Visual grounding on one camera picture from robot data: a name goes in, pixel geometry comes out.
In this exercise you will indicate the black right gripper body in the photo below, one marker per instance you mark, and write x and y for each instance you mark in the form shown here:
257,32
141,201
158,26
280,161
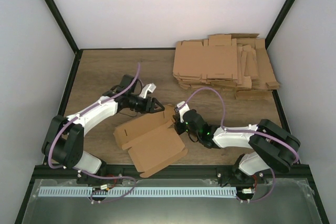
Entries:
179,130

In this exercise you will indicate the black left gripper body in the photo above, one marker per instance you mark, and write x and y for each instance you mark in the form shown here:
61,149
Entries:
142,107

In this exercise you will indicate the cardboard box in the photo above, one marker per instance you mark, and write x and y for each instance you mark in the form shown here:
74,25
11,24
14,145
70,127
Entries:
151,141

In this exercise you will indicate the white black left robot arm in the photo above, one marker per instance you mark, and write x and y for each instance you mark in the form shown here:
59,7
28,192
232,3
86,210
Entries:
63,144

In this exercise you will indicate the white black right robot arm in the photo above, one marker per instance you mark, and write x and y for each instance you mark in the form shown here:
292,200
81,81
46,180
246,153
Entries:
273,147

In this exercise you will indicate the stack of flat cardboard blanks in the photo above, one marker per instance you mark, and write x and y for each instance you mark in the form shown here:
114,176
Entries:
228,62

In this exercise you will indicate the grey metal front plate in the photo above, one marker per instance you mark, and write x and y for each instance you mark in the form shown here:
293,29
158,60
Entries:
285,201

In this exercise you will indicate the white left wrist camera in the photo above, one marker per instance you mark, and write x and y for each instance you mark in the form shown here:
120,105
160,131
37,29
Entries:
147,89

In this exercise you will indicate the light blue slotted cable duct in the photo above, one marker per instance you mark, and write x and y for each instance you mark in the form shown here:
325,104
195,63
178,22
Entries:
210,192

